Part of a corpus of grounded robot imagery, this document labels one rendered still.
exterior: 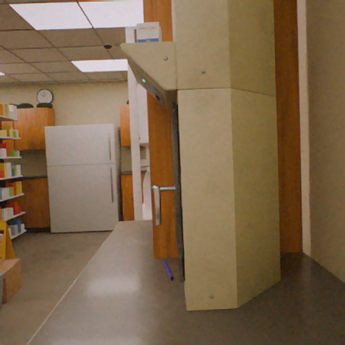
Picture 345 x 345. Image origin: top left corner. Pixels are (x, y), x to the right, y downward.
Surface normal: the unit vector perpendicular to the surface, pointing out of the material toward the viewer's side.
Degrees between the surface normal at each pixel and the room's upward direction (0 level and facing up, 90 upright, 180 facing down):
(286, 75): 90
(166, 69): 90
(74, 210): 90
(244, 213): 90
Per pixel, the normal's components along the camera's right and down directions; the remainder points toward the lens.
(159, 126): 0.02, 0.05
